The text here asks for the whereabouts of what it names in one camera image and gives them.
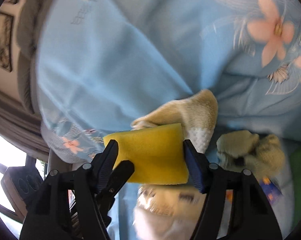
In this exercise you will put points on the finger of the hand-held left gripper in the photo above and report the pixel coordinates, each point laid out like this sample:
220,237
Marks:
121,175

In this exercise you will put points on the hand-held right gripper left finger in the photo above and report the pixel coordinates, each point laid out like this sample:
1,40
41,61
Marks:
111,158

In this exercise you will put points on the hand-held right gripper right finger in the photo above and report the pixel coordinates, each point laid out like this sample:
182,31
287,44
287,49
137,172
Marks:
191,166

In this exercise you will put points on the yellow sponge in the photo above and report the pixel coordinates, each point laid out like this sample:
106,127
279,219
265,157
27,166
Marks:
150,152

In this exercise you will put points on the beige white sock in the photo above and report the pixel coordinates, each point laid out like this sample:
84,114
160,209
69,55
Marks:
198,112
163,205

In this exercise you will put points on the beige plush sock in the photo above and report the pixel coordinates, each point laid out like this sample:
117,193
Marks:
255,152

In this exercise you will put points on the blue orange paper label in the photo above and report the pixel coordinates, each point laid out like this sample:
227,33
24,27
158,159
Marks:
273,191

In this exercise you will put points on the blue floral bedsheet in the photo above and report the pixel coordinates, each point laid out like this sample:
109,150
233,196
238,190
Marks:
115,67

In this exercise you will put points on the grey curtain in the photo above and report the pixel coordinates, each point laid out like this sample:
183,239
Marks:
18,127

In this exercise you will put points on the window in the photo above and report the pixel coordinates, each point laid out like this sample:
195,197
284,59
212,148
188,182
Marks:
5,160

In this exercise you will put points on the grey sofa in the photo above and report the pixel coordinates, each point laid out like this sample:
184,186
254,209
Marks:
28,42

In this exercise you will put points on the framed wall picture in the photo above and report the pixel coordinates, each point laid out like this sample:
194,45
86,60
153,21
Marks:
0,42

